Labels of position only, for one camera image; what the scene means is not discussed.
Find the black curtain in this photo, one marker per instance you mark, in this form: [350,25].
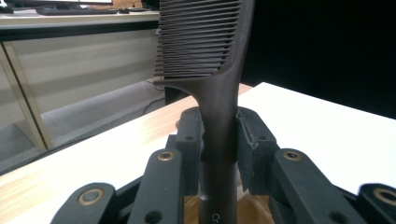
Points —
[327,46]

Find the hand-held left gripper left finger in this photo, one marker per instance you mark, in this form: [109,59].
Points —
[190,130]

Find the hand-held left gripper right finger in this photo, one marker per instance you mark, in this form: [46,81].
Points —
[258,140]

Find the white table cover sheet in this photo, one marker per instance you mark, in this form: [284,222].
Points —
[311,124]

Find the beige office desk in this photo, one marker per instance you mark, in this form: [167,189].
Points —
[77,56]

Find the dark brown comb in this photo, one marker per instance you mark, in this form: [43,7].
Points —
[218,109]

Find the black keyboard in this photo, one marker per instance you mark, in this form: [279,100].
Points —
[77,11]

